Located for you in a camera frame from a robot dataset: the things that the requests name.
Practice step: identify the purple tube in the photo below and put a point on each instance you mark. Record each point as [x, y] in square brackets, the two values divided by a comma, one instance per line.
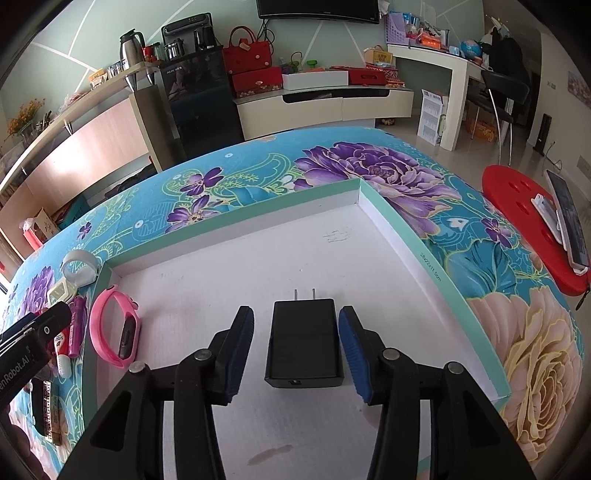
[77, 323]

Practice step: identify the white phone stand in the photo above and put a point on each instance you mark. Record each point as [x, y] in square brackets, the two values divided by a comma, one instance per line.
[545, 207]

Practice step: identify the floral teal blanket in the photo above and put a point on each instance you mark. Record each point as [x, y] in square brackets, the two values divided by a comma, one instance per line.
[258, 157]

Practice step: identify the red gift box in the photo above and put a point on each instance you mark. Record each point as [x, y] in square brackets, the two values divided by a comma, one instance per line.
[256, 83]

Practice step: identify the cream television cabinet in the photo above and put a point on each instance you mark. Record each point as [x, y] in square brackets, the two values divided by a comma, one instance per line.
[295, 115]

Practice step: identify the pink wristband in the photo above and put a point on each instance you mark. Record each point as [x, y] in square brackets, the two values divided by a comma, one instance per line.
[95, 323]

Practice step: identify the black jacket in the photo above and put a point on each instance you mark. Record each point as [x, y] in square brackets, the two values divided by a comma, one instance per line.
[508, 55]

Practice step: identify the wooden counter shelf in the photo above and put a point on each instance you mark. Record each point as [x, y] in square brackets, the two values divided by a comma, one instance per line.
[92, 147]

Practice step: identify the black tea bar cabinet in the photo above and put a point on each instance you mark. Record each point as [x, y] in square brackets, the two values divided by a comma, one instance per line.
[198, 101]

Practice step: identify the black charger adapter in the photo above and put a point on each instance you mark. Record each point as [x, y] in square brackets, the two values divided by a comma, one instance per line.
[302, 341]

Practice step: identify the smartphone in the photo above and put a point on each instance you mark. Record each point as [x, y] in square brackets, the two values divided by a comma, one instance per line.
[568, 217]

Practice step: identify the black chair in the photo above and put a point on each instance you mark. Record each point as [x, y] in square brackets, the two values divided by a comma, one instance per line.
[505, 87]

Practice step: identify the red patterned flat box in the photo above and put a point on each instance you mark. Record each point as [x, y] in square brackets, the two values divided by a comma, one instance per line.
[369, 76]

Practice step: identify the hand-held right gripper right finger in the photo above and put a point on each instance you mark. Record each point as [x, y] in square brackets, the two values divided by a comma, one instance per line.
[351, 341]

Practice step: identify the white plastic phone holder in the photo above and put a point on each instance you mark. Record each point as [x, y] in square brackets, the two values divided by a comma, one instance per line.
[60, 291]

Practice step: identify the black and gold flat case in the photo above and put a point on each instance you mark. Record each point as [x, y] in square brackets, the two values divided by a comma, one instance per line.
[46, 410]

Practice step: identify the white printed carton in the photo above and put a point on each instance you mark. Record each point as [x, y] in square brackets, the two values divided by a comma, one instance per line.
[429, 115]

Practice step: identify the white cardboard box mint rim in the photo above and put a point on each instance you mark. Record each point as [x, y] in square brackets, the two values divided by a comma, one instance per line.
[277, 249]

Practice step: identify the purple plastic basket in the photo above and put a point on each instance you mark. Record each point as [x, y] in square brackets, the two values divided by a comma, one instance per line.
[397, 27]

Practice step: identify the black bag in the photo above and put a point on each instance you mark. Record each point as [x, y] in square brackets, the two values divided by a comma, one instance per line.
[134, 182]

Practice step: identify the beige paper bag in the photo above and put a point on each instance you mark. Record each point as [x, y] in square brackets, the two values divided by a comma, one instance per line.
[46, 224]

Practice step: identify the white flat box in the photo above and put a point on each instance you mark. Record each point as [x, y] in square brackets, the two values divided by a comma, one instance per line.
[314, 79]

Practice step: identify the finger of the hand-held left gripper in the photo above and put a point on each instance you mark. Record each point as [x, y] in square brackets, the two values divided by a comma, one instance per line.
[55, 316]

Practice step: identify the white desk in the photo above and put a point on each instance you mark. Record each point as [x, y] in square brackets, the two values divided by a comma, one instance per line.
[457, 69]

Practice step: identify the red handbag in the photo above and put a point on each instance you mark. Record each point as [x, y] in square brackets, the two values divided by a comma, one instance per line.
[247, 55]

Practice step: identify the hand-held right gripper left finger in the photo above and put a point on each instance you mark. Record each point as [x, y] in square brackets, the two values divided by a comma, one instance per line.
[242, 337]

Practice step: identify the orange flowers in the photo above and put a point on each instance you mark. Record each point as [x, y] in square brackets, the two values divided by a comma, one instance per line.
[25, 115]

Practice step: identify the red round stool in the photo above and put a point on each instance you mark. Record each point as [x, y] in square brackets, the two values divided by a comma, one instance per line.
[508, 194]

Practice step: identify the wall television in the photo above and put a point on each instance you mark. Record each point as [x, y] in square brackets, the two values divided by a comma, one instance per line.
[318, 9]

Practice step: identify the red toothpaste tube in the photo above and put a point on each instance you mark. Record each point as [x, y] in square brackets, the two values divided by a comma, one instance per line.
[63, 363]

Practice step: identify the steel pot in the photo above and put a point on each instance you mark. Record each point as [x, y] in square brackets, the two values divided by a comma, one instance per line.
[174, 50]

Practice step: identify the red gift bag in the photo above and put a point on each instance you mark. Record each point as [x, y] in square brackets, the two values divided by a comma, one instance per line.
[30, 237]

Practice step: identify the yellow cardboard box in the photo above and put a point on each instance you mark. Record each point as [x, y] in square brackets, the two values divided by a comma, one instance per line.
[379, 57]

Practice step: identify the black upright device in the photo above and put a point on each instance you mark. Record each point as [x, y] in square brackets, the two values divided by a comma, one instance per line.
[544, 134]

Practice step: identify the teal storage box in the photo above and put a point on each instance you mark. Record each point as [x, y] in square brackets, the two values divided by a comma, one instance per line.
[74, 212]

